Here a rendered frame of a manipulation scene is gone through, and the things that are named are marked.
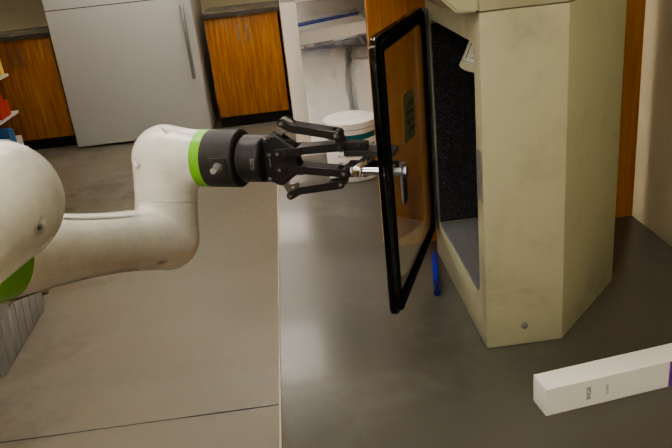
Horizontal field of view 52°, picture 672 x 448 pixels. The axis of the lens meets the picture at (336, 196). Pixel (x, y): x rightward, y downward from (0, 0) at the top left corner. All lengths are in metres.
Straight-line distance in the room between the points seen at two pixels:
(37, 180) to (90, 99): 5.35
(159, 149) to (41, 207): 0.44
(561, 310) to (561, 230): 0.12
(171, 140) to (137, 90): 4.84
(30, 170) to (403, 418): 0.53
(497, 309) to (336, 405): 0.26
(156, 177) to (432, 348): 0.50
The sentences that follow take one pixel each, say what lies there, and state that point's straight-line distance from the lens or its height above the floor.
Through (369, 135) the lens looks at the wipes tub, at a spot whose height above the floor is 1.05.
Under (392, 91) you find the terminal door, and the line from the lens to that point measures 0.94.
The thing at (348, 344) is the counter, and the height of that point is 0.94.
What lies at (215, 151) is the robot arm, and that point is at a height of 1.22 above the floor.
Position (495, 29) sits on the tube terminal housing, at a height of 1.39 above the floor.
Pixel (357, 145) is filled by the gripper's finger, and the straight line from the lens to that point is 1.00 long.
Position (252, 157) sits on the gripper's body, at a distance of 1.04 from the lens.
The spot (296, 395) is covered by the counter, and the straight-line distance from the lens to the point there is 0.96.
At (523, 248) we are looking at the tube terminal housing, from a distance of 0.96.
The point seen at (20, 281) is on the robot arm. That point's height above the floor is 1.17.
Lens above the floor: 1.52
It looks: 21 degrees down
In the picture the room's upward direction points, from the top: 6 degrees counter-clockwise
